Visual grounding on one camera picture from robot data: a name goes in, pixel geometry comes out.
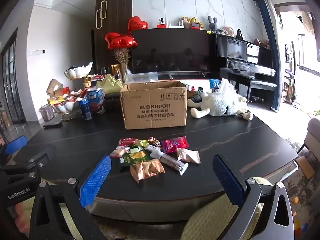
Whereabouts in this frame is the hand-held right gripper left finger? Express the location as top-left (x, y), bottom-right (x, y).
top-left (29, 154), bottom-right (112, 240)

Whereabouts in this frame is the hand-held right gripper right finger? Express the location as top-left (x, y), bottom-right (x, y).
top-left (212, 154), bottom-right (295, 240)

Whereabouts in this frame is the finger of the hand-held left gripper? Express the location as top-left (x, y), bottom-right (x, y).
top-left (0, 144), bottom-right (57, 181)
top-left (0, 135), bottom-right (28, 164)

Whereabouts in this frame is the small yellow red snack packet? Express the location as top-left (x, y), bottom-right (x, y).
top-left (109, 148), bottom-right (128, 158)

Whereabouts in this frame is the beige snack packet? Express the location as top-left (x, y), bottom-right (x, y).
top-left (176, 148), bottom-right (201, 165)

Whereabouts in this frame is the small dark red snack packet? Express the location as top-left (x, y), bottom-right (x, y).
top-left (118, 138), bottom-right (137, 147)

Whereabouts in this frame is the orange snack packet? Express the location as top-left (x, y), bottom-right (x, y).
top-left (129, 159), bottom-right (165, 184)

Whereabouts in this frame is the long white snack bar packet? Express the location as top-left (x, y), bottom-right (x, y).
top-left (145, 144), bottom-right (188, 176)

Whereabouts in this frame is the foil twist-wrapped candy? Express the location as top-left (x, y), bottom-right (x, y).
top-left (147, 136), bottom-right (162, 147)

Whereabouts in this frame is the white shell bowl with snacks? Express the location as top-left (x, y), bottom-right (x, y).
top-left (53, 89), bottom-right (86, 113)

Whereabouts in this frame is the person's left hand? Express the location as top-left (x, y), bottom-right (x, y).
top-left (9, 201), bottom-right (29, 232)

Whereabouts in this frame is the black phone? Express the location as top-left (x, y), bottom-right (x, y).
top-left (43, 120), bottom-right (63, 130)

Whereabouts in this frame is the yellow fleece seat cover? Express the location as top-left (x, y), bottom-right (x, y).
top-left (15, 176), bottom-right (275, 240)

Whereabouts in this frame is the black framed glass door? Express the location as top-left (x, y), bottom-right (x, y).
top-left (0, 27), bottom-right (27, 132)

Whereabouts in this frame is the brown cardboard tissue box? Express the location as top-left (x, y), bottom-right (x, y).
top-left (46, 79), bottom-right (65, 97)

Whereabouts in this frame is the blue drink can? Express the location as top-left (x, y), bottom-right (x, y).
top-left (78, 97), bottom-right (93, 121)

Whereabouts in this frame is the white plush sheep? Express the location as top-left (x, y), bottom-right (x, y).
top-left (187, 90), bottom-right (254, 121)

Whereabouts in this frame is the blue drink carton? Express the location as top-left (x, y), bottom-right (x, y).
top-left (86, 88), bottom-right (105, 113)

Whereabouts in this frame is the tray of small things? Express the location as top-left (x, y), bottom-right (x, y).
top-left (187, 84), bottom-right (204, 101)

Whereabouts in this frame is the white tissue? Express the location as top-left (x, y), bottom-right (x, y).
top-left (217, 78), bottom-right (236, 92)

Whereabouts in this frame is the grey armchair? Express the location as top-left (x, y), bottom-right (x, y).
top-left (297, 116), bottom-right (320, 161)

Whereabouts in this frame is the green mountain-shaped ornament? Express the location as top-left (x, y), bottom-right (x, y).
top-left (96, 74), bottom-right (124, 94)

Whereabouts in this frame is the clear plastic box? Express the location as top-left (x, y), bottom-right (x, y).
top-left (124, 72), bottom-right (158, 84)

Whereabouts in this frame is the black upright piano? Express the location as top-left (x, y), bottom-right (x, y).
top-left (215, 33), bottom-right (277, 103)

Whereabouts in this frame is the dried flower bouquet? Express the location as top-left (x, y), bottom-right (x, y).
top-left (113, 47), bottom-right (131, 80)

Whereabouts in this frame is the blue curtain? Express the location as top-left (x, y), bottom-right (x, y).
top-left (257, 0), bottom-right (282, 112)

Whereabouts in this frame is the black television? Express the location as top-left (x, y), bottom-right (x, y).
top-left (131, 29), bottom-right (213, 75)

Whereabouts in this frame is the grey rabbit figure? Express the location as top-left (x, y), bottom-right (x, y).
top-left (207, 16), bottom-right (219, 33)

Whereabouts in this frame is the gold figurine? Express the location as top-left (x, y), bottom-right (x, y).
top-left (181, 16), bottom-right (203, 30)

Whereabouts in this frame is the gold loop wall ornament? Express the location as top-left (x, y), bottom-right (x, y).
top-left (96, 1), bottom-right (108, 30)

